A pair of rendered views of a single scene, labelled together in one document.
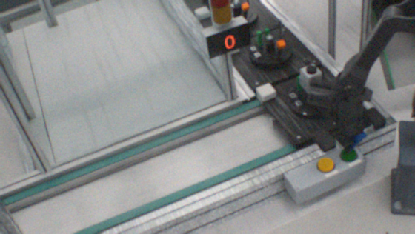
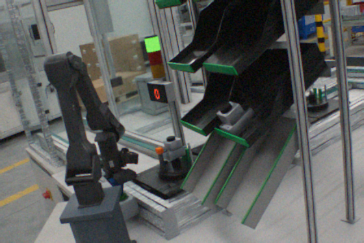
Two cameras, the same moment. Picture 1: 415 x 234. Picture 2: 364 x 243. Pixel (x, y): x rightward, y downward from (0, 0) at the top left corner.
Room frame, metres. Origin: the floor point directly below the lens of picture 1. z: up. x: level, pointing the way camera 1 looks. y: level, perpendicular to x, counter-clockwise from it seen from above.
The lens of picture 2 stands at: (0.76, -1.50, 1.52)
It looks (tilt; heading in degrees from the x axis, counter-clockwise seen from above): 17 degrees down; 73
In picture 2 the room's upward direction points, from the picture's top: 11 degrees counter-clockwise
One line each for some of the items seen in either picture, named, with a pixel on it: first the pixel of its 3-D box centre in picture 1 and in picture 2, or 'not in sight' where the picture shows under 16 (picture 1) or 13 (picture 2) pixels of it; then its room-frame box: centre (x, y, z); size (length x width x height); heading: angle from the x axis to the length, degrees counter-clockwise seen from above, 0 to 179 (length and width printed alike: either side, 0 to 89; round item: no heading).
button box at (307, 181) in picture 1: (325, 172); (114, 199); (0.85, -0.26, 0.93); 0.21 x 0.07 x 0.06; 105
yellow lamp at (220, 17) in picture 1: (221, 10); (158, 70); (1.14, -0.07, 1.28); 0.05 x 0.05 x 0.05
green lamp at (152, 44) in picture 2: not in sight; (152, 43); (1.14, -0.07, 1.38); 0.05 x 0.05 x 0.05
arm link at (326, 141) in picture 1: (350, 121); (112, 162); (0.87, -0.33, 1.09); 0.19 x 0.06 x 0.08; 105
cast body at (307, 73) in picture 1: (310, 75); (175, 145); (1.09, -0.29, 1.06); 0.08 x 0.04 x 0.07; 15
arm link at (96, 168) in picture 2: not in sight; (81, 171); (0.77, -0.50, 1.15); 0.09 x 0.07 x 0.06; 150
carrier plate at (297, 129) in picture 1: (312, 104); (178, 173); (1.08, -0.29, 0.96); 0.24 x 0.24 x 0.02; 15
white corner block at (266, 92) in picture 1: (266, 94); not in sight; (1.15, -0.17, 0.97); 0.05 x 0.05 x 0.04; 15
